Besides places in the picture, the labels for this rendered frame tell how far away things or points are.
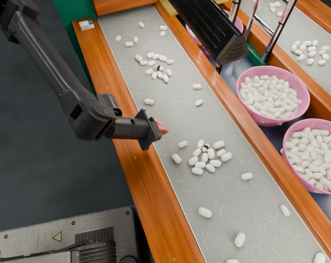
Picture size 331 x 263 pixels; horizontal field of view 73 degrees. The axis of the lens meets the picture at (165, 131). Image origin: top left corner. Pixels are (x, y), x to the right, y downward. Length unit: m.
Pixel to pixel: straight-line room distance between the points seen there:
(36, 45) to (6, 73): 1.81
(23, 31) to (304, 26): 1.19
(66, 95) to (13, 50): 2.12
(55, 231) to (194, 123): 0.67
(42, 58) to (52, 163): 1.17
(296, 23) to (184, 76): 0.67
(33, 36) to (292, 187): 0.80
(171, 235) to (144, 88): 0.54
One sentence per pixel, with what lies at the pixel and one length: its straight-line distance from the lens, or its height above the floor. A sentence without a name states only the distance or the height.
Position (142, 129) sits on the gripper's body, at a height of 0.92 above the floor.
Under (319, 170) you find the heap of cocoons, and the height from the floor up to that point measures 0.74.
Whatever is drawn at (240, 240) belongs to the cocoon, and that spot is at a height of 0.76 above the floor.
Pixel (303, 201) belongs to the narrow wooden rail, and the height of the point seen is 0.77.
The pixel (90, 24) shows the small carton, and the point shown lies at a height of 0.78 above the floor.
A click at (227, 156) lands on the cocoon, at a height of 0.76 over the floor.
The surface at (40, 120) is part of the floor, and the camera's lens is 1.94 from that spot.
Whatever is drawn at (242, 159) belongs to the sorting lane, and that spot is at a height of 0.74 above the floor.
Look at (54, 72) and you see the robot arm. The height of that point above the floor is 1.04.
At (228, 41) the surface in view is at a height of 1.09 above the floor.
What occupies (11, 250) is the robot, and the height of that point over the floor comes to 0.48.
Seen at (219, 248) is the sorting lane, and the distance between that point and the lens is 0.68.
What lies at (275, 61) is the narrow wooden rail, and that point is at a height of 0.75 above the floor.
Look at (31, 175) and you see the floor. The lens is 1.73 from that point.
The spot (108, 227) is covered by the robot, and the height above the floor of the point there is 0.47.
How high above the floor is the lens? 1.41
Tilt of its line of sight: 59 degrees down
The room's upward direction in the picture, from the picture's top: straight up
